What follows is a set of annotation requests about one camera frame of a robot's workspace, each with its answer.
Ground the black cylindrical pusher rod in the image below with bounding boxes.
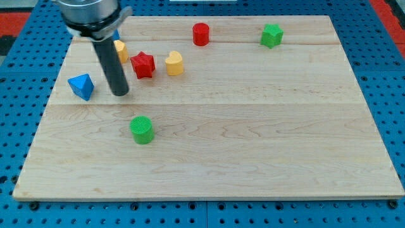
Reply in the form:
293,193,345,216
92,37,129,96

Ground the blue block behind arm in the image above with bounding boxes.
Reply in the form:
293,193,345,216
112,30,120,41

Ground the yellow block behind rod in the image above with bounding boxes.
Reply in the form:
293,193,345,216
114,40,128,63

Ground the red star block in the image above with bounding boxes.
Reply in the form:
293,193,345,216
130,51,156,79

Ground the blue triangle block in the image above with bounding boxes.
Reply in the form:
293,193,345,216
68,73,94,101

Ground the green cylinder block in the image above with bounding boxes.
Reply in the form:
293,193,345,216
130,116,154,144

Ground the yellow heart block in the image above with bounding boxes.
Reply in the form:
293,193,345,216
165,51,184,76

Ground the red cylinder block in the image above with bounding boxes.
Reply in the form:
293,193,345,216
192,23,209,46

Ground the wooden board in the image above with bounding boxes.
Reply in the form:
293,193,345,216
13,16,404,201

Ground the green star block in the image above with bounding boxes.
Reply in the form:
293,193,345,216
260,24,284,49

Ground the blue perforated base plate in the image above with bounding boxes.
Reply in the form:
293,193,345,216
1,1,404,227

